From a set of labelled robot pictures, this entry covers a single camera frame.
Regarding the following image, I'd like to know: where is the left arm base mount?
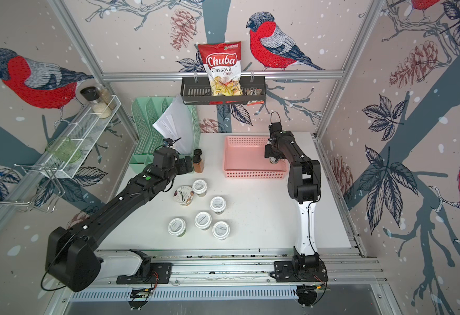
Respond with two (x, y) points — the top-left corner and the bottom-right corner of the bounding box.
(117, 249), (173, 311)

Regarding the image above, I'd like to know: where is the green plastic file organizer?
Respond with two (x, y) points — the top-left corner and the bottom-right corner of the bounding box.
(129, 97), (201, 174)

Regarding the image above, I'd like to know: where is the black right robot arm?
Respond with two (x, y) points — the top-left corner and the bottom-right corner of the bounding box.
(265, 122), (321, 257)

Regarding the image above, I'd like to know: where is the orange spice jar black lid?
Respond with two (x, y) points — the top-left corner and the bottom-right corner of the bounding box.
(193, 155), (204, 173)

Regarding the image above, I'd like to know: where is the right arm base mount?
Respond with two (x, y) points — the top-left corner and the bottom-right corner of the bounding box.
(273, 251), (329, 308)

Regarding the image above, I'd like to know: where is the chrome wire rack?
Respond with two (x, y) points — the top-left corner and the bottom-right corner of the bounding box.
(0, 164), (68, 213)

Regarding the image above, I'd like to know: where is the black-lid spice jar on shelf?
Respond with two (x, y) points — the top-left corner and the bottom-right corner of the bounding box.
(80, 87), (112, 119)

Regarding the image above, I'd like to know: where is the white wire wall shelf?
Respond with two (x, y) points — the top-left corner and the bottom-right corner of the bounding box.
(39, 95), (122, 179)

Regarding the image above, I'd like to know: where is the brown foil-lid yogurt cup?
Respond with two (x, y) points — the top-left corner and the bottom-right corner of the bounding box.
(173, 185), (195, 206)

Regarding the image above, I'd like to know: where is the white paper stack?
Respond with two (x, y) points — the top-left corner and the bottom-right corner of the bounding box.
(153, 95), (195, 154)

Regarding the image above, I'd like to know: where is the black wall-mounted basket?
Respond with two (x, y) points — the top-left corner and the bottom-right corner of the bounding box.
(180, 76), (267, 106)

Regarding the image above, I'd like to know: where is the green glass cup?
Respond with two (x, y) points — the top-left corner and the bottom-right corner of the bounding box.
(46, 136), (81, 164)

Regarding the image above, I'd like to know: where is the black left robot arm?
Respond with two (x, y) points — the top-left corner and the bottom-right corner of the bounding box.
(45, 147), (193, 292)

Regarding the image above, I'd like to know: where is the green white-lid yogurt cup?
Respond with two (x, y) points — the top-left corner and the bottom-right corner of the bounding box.
(269, 157), (281, 165)

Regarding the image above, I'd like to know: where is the pink plastic basket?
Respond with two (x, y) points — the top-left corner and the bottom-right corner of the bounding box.
(223, 136), (288, 179)

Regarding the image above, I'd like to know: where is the red Chuba cassava chips bag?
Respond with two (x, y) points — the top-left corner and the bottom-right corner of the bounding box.
(198, 41), (243, 97)

